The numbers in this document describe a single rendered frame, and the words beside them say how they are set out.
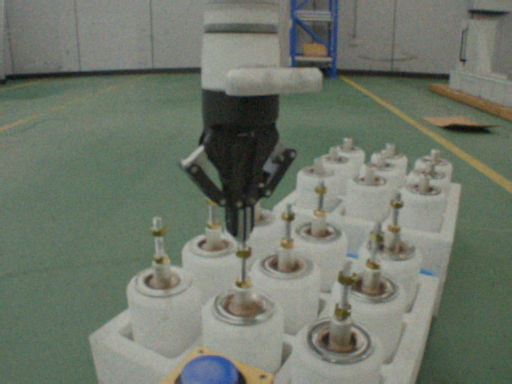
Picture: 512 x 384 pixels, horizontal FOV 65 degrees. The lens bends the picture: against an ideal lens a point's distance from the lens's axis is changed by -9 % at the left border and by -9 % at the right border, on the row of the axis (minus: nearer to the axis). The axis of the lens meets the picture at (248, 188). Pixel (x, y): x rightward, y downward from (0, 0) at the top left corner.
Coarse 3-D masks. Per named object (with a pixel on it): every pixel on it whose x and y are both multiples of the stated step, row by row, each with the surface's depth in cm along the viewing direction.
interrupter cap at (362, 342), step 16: (320, 320) 47; (352, 320) 47; (304, 336) 44; (320, 336) 44; (352, 336) 45; (368, 336) 44; (320, 352) 42; (336, 352) 42; (352, 352) 42; (368, 352) 42
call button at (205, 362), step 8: (192, 360) 30; (200, 360) 30; (208, 360) 30; (216, 360) 30; (224, 360) 30; (184, 368) 30; (192, 368) 30; (200, 368) 30; (208, 368) 30; (216, 368) 30; (224, 368) 30; (232, 368) 30; (184, 376) 29; (192, 376) 29; (200, 376) 29; (208, 376) 29; (216, 376) 29; (224, 376) 29; (232, 376) 29
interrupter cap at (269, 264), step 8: (264, 256) 61; (272, 256) 61; (296, 256) 61; (304, 256) 61; (264, 264) 59; (272, 264) 59; (296, 264) 60; (304, 264) 59; (312, 264) 59; (264, 272) 57; (272, 272) 57; (280, 272) 57; (288, 272) 57; (296, 272) 57; (304, 272) 57
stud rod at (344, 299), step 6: (348, 264) 40; (348, 270) 41; (348, 276) 41; (342, 288) 42; (348, 288) 41; (342, 294) 42; (348, 294) 42; (342, 300) 42; (348, 300) 42; (342, 306) 42; (348, 306) 42; (342, 318) 43
